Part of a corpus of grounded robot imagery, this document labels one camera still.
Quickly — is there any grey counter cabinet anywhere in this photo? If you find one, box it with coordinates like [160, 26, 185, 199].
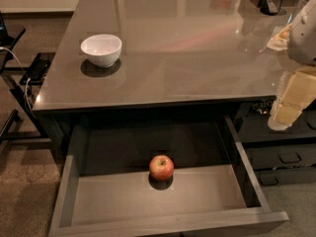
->
[32, 0, 316, 156]

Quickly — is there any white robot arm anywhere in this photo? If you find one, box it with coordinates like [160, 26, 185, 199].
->
[268, 0, 316, 131]

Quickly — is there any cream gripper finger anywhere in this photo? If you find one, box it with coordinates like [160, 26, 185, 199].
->
[268, 66, 316, 131]

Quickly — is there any white ceramic bowl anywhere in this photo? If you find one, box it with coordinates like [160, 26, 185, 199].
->
[80, 35, 122, 67]

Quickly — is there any dark lower drawer cabinet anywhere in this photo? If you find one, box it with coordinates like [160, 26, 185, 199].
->
[234, 99, 316, 186]

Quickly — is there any open grey top drawer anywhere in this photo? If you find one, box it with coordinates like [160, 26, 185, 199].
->
[48, 118, 288, 237]

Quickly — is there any red apple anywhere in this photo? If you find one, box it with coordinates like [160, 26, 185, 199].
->
[149, 155, 174, 182]

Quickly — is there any black side desk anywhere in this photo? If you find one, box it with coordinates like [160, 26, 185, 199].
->
[0, 13, 55, 143]

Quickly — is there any white cable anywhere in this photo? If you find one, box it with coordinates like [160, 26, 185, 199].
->
[0, 45, 37, 118]

